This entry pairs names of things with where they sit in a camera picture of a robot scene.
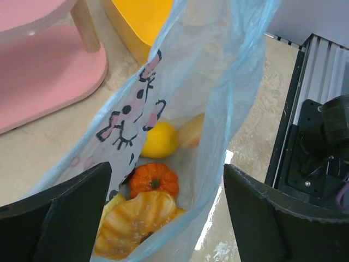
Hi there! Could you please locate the black table front frame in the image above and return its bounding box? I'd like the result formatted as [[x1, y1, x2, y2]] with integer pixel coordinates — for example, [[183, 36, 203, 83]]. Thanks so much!
[[264, 32, 349, 197]]

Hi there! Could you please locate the yellow lemon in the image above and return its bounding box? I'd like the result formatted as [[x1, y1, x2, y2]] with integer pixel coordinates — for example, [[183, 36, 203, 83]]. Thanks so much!
[[140, 122, 179, 158]]

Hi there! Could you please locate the glazed cruller donut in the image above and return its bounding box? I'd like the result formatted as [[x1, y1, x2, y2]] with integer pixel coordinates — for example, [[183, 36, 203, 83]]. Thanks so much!
[[93, 190, 185, 260]]

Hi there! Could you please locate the small round bun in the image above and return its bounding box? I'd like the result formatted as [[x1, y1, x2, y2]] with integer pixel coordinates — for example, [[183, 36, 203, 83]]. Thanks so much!
[[176, 114, 204, 149]]

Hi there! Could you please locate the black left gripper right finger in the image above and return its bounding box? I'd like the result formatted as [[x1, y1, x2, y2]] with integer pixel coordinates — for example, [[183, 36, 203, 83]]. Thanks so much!
[[224, 164, 348, 261]]

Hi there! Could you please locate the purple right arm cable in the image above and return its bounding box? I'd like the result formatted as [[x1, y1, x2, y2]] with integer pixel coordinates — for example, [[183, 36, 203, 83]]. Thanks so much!
[[334, 174, 349, 211]]

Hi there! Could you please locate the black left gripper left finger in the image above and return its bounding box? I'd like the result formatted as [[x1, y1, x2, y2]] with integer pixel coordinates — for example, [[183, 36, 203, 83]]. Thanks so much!
[[1, 162, 112, 261]]

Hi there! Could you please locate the blue printed plastic bag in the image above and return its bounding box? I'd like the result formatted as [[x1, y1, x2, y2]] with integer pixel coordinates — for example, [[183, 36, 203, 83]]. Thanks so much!
[[30, 1, 280, 261]]

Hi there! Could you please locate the pink three-tier shelf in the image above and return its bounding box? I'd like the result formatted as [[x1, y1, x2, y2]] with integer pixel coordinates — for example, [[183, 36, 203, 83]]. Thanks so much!
[[1, 1, 108, 133]]

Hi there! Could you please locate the small orange pumpkin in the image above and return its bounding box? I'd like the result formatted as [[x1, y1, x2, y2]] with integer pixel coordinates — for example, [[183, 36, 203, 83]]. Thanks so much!
[[129, 163, 179, 199]]

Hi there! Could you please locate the yellow plastic basket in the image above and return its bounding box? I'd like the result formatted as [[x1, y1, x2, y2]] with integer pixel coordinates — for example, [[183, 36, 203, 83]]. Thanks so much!
[[103, 0, 173, 65]]

